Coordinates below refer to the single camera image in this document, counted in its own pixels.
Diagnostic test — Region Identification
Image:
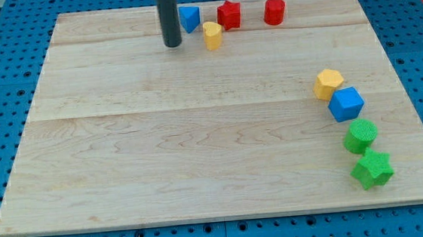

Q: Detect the yellow hexagon block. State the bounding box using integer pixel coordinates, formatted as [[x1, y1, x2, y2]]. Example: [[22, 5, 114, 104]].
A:
[[313, 69, 345, 101]]

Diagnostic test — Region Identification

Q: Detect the light wooden board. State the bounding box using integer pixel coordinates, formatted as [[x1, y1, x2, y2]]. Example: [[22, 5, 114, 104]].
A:
[[0, 0, 423, 237]]

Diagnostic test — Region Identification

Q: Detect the blue triangle block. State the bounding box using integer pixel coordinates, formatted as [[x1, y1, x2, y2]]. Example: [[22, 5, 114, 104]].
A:
[[178, 6, 201, 33]]

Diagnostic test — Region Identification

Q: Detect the red star block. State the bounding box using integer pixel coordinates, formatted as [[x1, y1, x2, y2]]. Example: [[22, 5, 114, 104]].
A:
[[216, 1, 241, 30]]

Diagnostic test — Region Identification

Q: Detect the red cylinder block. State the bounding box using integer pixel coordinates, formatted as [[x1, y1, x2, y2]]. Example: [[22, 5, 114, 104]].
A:
[[263, 0, 286, 26]]

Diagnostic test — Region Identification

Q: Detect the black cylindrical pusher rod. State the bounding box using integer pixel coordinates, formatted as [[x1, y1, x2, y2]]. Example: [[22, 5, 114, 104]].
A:
[[155, 0, 182, 48]]

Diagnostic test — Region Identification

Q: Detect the blue cube block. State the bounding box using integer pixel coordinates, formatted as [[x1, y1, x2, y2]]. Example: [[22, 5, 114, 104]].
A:
[[328, 87, 365, 122]]

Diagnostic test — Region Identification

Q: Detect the green cylinder block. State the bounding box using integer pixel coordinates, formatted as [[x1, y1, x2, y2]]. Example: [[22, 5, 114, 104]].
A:
[[343, 118, 378, 155]]

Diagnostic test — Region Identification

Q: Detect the green star block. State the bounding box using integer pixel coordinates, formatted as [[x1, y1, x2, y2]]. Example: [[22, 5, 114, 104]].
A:
[[351, 147, 394, 190]]

